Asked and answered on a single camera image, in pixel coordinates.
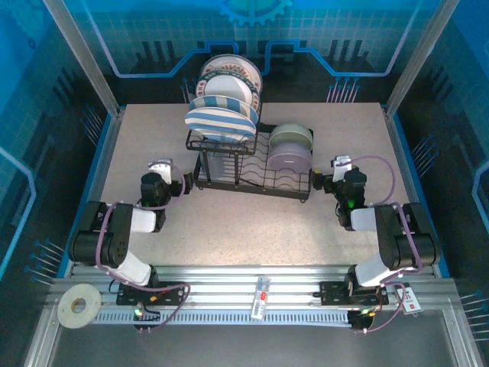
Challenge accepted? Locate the pale purple bowl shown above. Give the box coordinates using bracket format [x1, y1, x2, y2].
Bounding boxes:
[266, 143, 313, 173]

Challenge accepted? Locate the black wire dish rack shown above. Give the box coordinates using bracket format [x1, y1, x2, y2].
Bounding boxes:
[186, 101, 316, 203]

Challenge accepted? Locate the pale green bowl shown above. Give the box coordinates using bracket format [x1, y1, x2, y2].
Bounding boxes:
[268, 122, 314, 152]

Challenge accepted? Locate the white plate with lettered rim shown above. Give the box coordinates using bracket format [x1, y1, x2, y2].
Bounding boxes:
[195, 73, 256, 112]

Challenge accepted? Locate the large plate with sunburst print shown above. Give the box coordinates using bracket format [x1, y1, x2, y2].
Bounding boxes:
[200, 54, 264, 100]

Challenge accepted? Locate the small lit circuit board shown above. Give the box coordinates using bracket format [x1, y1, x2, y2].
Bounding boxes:
[131, 304, 161, 322]
[348, 307, 379, 322]

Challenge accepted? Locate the white printed card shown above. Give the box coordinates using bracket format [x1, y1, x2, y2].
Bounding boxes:
[394, 283, 423, 315]

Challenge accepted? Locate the white tape roll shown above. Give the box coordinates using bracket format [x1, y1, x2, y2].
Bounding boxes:
[57, 283, 103, 330]

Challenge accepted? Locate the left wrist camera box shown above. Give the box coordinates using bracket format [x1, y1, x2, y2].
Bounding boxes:
[147, 159, 173, 185]

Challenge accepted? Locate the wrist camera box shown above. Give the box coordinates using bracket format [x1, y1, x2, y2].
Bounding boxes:
[147, 159, 173, 185]
[330, 154, 353, 183]

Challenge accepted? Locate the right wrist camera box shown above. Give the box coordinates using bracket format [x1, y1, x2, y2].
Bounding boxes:
[330, 154, 353, 183]

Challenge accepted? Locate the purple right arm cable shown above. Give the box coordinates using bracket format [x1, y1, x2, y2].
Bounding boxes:
[345, 154, 423, 334]

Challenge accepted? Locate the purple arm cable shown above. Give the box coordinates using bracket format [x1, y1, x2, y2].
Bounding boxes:
[95, 162, 191, 333]
[345, 154, 423, 334]

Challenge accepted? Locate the aluminium table side rail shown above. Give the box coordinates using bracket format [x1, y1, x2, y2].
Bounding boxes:
[64, 108, 127, 278]
[384, 106, 440, 278]

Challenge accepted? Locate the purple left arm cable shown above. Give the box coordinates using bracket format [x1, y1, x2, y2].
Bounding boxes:
[95, 162, 191, 333]

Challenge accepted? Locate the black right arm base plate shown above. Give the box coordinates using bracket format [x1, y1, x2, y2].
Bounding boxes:
[319, 280, 390, 307]

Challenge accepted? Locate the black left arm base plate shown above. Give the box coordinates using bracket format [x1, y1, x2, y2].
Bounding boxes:
[116, 281, 187, 307]

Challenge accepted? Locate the aluminium front rail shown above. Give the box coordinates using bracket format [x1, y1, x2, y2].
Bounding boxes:
[47, 265, 459, 313]

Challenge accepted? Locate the slotted cable duct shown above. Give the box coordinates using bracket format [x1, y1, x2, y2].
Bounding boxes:
[93, 311, 352, 326]

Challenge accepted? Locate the aluminium frame post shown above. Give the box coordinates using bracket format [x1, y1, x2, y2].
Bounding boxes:
[384, 0, 461, 118]
[40, 0, 122, 118]

